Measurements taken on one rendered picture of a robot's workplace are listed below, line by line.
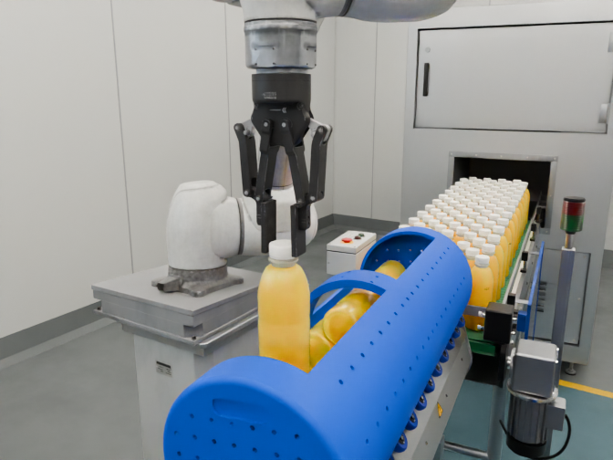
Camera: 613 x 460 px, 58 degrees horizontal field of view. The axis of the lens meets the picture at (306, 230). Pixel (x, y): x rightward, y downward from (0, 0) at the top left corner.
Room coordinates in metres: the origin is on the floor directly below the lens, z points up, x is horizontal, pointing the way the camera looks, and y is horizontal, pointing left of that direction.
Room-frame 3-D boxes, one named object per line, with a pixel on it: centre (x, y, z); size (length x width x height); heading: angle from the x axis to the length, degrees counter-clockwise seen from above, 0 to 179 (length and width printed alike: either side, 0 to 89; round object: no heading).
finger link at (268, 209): (0.74, 0.05, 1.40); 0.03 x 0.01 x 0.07; 155
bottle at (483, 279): (1.52, -0.50, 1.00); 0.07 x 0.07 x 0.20
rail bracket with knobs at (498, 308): (1.43, -0.53, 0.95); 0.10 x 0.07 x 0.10; 65
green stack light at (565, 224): (1.66, -0.82, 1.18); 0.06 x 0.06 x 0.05
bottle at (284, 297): (0.73, 0.03, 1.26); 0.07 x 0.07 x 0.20
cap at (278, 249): (0.73, 0.03, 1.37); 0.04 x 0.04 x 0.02
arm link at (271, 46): (0.73, 0.03, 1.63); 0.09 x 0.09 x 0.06
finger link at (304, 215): (0.71, -0.01, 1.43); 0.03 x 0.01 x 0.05; 65
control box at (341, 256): (1.78, -0.15, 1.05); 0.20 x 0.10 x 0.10; 155
